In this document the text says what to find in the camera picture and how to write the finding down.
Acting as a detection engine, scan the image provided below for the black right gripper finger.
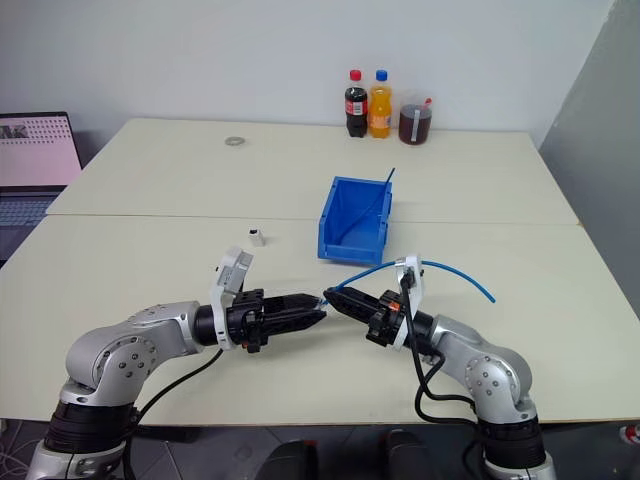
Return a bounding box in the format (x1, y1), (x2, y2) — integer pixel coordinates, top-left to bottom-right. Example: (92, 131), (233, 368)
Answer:
(323, 287), (385, 314)
(327, 294), (379, 330)

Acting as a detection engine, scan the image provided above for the open laptop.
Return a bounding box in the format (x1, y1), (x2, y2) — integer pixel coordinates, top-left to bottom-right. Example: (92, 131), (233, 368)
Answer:
(0, 111), (84, 269)

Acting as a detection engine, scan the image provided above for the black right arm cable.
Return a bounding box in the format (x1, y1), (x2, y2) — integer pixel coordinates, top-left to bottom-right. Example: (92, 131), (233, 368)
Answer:
(398, 269), (482, 426)

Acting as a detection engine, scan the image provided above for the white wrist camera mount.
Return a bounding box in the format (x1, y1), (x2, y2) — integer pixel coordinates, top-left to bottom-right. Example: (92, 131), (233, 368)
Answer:
(208, 245), (255, 352)
(391, 254), (427, 351)

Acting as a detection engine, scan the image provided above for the cola bottle red cap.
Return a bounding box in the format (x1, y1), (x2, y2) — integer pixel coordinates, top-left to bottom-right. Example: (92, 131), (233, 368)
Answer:
(343, 69), (370, 139)

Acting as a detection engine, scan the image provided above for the thin blue cable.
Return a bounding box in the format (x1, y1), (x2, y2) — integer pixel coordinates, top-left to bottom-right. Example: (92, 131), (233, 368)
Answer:
(344, 167), (397, 239)

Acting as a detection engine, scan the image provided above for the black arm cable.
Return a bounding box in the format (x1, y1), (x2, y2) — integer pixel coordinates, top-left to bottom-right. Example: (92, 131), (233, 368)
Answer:
(119, 347), (225, 480)
(398, 269), (482, 426)

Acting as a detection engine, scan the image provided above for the orange soda bottle blue cap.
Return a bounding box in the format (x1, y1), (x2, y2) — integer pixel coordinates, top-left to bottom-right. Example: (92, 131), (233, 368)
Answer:
(368, 69), (394, 140)

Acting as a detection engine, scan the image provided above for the plastic cup with dark drink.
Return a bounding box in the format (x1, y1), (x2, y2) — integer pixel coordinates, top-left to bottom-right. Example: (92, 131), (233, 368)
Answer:
(398, 89), (434, 147)

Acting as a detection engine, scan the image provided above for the blue plastic bin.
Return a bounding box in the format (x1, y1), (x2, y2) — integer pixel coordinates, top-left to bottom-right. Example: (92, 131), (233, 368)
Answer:
(316, 174), (394, 265)

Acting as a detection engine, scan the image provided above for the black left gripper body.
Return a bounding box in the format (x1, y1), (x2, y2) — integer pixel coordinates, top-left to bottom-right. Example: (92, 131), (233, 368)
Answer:
(226, 288), (267, 355)

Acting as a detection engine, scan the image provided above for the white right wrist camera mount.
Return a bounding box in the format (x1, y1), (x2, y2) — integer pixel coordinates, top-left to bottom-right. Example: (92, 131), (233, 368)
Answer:
(391, 254), (427, 351)

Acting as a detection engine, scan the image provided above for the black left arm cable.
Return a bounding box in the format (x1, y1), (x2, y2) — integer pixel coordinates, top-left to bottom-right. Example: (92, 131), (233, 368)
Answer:
(119, 347), (225, 480)

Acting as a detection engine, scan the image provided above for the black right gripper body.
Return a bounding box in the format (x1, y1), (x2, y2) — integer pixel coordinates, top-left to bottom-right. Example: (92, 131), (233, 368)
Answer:
(365, 289), (407, 350)

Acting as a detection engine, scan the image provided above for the grey partition panel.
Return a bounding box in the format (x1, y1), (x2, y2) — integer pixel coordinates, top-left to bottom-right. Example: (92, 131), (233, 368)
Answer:
(537, 0), (640, 321)

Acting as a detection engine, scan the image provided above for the dark rounded shape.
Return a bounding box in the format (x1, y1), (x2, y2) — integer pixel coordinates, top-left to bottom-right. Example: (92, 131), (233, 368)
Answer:
(259, 439), (320, 480)

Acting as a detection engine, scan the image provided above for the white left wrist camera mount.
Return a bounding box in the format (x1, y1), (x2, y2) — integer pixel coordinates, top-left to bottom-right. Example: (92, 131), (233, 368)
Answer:
(208, 245), (255, 352)

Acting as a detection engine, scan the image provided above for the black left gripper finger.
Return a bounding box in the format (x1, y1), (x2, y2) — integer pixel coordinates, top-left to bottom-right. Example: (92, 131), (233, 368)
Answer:
(262, 293), (321, 316)
(262, 307), (329, 338)

